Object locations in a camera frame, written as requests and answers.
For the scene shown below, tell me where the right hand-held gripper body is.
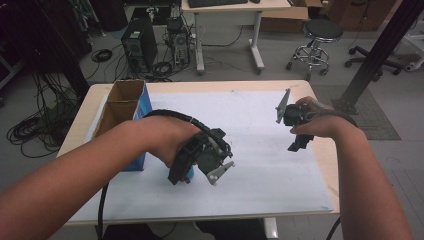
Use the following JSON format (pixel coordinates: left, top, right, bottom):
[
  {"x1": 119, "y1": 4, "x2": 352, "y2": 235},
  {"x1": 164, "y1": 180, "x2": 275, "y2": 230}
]
[{"x1": 275, "y1": 87, "x2": 316, "y2": 138}]

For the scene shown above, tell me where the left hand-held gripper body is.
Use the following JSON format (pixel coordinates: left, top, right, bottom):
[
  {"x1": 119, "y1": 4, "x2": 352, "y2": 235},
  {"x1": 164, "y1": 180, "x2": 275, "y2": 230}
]
[{"x1": 188, "y1": 127, "x2": 236, "y2": 187}]

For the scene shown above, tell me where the person's right hand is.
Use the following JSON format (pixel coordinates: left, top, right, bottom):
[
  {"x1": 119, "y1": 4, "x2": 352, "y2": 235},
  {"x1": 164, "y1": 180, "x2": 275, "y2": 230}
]
[{"x1": 289, "y1": 95, "x2": 359, "y2": 140}]

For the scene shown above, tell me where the person's left hand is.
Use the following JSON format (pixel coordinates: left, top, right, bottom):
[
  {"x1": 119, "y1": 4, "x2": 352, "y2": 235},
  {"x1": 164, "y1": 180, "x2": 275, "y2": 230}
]
[{"x1": 141, "y1": 115, "x2": 205, "y2": 169}]

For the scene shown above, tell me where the white paper sheet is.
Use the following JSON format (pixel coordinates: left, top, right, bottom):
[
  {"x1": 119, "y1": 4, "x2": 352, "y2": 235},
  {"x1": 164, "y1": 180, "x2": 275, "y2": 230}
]
[{"x1": 68, "y1": 90, "x2": 334, "y2": 224}]

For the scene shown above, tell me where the grey floor mat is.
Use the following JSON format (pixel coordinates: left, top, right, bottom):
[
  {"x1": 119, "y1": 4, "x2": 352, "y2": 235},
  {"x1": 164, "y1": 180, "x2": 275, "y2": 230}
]
[{"x1": 311, "y1": 84, "x2": 402, "y2": 141}]

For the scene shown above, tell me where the open blue cardboard box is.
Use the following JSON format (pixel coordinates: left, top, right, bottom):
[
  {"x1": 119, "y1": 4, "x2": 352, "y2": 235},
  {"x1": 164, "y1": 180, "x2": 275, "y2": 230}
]
[{"x1": 92, "y1": 78, "x2": 154, "y2": 172}]

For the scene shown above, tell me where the black round stool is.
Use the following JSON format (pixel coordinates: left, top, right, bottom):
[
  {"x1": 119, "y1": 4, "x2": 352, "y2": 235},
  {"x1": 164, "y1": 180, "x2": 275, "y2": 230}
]
[{"x1": 285, "y1": 18, "x2": 345, "y2": 82}]

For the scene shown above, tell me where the white table leg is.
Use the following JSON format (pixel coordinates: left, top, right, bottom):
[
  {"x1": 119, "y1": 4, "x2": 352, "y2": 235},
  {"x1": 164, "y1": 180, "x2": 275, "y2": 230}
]
[{"x1": 262, "y1": 217, "x2": 280, "y2": 240}]

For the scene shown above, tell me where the black office chair base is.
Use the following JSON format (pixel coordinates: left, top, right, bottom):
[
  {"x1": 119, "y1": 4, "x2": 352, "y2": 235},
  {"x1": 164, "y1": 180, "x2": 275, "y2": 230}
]
[{"x1": 344, "y1": 45, "x2": 405, "y2": 77}]

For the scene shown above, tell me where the flat brown cardboard box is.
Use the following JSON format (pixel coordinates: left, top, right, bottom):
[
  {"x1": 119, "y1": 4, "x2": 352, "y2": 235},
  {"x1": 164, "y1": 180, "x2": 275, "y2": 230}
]
[{"x1": 259, "y1": 5, "x2": 310, "y2": 34}]

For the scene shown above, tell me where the black metal pillar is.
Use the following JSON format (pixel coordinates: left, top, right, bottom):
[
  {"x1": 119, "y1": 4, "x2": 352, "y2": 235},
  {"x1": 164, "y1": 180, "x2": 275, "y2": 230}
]
[{"x1": 331, "y1": 0, "x2": 424, "y2": 116}]

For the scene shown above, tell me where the open-sided computer tower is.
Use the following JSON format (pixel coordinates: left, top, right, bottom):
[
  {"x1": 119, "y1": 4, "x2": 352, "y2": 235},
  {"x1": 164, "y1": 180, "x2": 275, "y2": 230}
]
[{"x1": 166, "y1": 16, "x2": 192, "y2": 65}]

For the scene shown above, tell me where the brown wooden cabinet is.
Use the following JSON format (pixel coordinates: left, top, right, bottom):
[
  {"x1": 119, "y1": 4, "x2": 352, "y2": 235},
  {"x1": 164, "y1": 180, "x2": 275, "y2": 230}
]
[{"x1": 324, "y1": 0, "x2": 399, "y2": 33}]

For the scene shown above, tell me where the white desk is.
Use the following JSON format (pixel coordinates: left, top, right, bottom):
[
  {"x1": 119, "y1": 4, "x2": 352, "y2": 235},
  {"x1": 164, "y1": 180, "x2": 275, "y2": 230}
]
[{"x1": 181, "y1": 0, "x2": 293, "y2": 76}]

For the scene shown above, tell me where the black computer tower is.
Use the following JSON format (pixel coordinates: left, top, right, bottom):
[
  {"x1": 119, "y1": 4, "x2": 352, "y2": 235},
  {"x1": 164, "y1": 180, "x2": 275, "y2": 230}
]
[{"x1": 120, "y1": 16, "x2": 159, "y2": 73}]

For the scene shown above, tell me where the black keyboard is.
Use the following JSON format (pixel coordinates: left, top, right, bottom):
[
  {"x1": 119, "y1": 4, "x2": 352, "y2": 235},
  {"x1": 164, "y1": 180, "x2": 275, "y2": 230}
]
[{"x1": 187, "y1": 0, "x2": 250, "y2": 9}]

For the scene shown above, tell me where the dark curtain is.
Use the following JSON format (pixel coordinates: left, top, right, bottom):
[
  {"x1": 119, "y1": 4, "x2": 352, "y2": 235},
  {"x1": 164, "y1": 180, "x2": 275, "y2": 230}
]
[{"x1": 0, "y1": 0, "x2": 93, "y2": 99}]

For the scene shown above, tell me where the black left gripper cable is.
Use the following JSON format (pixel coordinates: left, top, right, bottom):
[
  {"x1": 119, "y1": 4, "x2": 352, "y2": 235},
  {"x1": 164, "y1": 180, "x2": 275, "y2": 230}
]
[{"x1": 96, "y1": 108, "x2": 233, "y2": 240}]

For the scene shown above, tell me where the coiled black cable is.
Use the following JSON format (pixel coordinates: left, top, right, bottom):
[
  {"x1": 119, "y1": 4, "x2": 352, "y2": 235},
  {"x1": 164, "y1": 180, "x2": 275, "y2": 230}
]
[{"x1": 90, "y1": 48, "x2": 114, "y2": 64}]

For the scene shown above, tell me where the bundle of black floor cables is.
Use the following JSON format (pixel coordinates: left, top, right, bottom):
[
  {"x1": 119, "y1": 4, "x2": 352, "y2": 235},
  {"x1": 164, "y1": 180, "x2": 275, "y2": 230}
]
[{"x1": 5, "y1": 71, "x2": 83, "y2": 159}]

